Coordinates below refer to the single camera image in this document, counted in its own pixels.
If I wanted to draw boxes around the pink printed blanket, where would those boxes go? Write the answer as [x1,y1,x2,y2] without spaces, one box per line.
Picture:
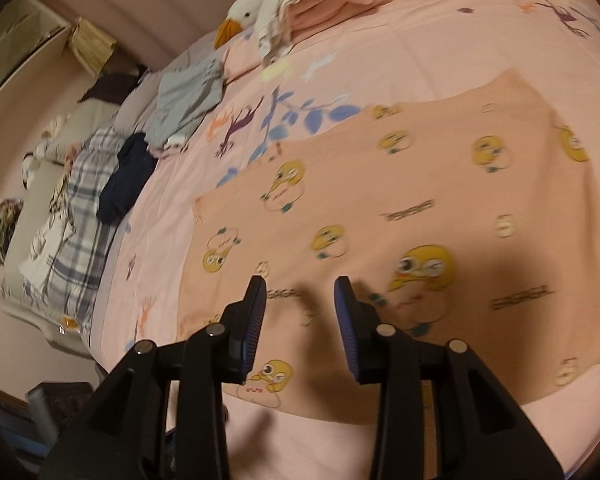
[87,0,600,476]

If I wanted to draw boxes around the white dog plush toy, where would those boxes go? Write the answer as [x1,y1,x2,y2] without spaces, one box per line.
[22,150,48,191]

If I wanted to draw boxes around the white folded cloth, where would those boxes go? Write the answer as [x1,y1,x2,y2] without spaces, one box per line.
[257,0,331,66]

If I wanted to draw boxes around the large beige pillow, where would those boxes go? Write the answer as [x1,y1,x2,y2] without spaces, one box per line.
[2,162,66,281]

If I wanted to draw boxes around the multicoloured crocheted blanket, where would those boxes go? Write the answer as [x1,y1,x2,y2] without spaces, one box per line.
[0,197,25,268]

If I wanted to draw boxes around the grey-blue garment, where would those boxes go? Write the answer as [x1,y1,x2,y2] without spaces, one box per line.
[142,55,226,153]

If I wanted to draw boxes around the cream plush toy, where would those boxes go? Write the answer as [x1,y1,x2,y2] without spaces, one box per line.
[40,115,73,148]

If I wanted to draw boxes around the navy garment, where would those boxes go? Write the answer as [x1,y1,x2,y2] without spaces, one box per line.
[96,132,157,224]

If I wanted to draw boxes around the pink folded clothes stack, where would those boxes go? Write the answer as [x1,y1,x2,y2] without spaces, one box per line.
[285,0,376,36]

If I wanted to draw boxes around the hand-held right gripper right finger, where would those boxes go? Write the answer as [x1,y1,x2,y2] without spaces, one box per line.
[333,276,566,480]

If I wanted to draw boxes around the dark brown cloth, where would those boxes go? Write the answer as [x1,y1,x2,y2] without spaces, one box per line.
[82,62,148,106]

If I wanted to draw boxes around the yellow pleated shade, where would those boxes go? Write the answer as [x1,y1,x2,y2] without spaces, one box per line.
[69,16,117,73]

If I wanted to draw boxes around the beige patterned garment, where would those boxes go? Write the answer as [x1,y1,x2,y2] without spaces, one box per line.
[50,175,78,241]

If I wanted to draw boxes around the white goose plush toy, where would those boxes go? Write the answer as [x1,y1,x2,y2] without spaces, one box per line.
[214,0,326,50]

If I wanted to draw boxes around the small beige pillow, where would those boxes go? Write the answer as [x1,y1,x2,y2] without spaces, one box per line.
[45,100,121,166]

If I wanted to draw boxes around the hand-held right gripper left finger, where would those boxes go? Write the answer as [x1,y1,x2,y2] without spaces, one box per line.
[40,275,268,480]

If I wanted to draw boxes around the pink printed baby shirt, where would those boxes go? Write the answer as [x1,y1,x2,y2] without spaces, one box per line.
[177,67,600,426]

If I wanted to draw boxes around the white garment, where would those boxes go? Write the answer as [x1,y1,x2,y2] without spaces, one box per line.
[20,210,76,276]

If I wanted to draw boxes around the plaid duvet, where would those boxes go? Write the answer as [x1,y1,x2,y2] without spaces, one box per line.
[0,127,126,341]

